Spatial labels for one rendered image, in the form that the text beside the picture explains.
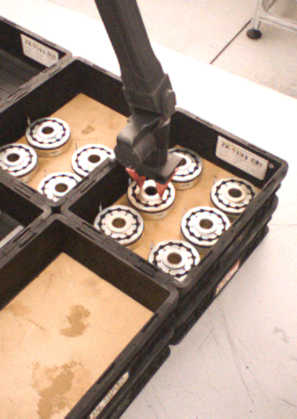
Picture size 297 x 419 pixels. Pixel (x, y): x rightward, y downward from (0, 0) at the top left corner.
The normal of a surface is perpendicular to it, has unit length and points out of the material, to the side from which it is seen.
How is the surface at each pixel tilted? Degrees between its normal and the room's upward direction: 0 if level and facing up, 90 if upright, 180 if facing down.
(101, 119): 0
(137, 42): 79
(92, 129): 0
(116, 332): 0
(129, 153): 89
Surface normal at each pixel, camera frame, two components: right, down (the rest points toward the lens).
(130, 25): 0.81, 0.33
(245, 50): 0.03, -0.64
